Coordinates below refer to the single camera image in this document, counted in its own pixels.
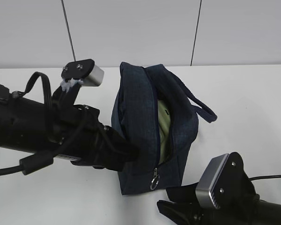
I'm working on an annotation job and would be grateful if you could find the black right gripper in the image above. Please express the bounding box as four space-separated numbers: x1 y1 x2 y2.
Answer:
157 183 259 225

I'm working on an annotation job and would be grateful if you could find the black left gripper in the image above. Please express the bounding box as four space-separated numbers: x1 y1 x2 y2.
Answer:
58 105 139 172

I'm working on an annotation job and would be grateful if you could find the green lidded glass container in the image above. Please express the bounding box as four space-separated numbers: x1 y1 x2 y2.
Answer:
157 100 171 164

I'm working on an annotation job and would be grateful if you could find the navy blue lunch bag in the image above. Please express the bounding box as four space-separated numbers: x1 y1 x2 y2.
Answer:
111 62 217 195

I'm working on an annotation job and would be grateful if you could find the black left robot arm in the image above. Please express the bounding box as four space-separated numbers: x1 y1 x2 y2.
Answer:
0 84 139 174

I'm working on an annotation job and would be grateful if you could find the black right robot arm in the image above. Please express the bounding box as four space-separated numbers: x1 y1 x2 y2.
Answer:
156 183 281 225

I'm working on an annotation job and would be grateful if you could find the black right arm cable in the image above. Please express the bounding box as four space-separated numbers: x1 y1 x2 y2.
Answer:
249 174 281 181

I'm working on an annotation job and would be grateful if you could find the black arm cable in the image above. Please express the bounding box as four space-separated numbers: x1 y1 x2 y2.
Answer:
249 174 281 181
0 71 89 178

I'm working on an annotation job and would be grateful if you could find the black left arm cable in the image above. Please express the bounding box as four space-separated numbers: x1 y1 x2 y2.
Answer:
0 71 89 178

